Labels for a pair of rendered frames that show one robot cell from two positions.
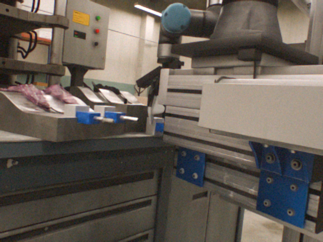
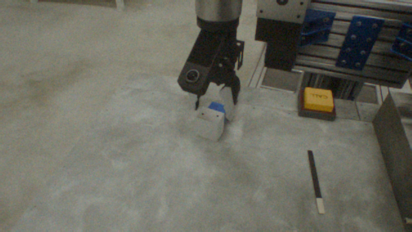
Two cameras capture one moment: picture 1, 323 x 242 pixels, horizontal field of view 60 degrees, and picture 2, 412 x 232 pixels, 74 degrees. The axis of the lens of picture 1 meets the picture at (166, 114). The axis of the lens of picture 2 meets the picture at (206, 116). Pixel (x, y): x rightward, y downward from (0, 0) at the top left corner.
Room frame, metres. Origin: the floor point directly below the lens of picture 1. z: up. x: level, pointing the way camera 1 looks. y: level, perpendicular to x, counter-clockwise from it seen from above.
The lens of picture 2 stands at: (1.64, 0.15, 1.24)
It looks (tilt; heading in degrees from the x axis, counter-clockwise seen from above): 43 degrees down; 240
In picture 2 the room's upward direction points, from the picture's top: straight up
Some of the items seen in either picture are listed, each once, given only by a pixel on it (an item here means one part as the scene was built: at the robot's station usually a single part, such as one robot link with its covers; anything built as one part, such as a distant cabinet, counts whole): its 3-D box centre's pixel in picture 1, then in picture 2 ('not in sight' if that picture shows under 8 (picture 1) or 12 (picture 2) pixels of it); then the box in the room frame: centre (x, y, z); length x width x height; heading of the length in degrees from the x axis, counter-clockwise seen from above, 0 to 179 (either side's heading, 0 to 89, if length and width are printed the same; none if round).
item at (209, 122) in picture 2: not in sight; (218, 111); (1.38, -0.24, 0.83); 0.13 x 0.05 x 0.05; 35
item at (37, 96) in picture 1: (35, 93); not in sight; (0.85, 0.40, 0.90); 0.26 x 0.18 x 0.08; 64
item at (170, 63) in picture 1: (168, 78); not in sight; (0.91, 0.00, 0.99); 0.09 x 0.08 x 0.12; 55
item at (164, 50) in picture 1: (169, 53); not in sight; (0.92, 0.01, 1.07); 0.08 x 0.08 x 0.05
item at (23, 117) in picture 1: (31, 107); not in sight; (0.84, 0.40, 0.86); 0.50 x 0.26 x 0.11; 64
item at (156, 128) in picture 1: (166, 127); not in sight; (0.91, -0.01, 0.83); 0.13 x 0.05 x 0.05; 55
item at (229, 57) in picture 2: not in sight; (218, 46); (1.40, -0.23, 0.99); 0.09 x 0.08 x 0.12; 35
